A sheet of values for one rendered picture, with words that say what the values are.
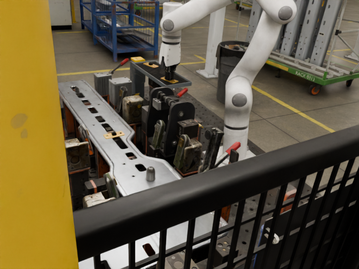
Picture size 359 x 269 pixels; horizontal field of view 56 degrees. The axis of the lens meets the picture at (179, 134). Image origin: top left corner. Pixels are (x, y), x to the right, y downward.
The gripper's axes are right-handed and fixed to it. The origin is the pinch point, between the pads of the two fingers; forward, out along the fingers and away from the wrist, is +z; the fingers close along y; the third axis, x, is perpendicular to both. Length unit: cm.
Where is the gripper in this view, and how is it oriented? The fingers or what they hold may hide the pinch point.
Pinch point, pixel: (169, 74)
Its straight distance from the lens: 159.8
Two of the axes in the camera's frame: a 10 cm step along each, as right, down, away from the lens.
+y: -6.5, 3.3, -6.9
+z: -0.6, 8.8, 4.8
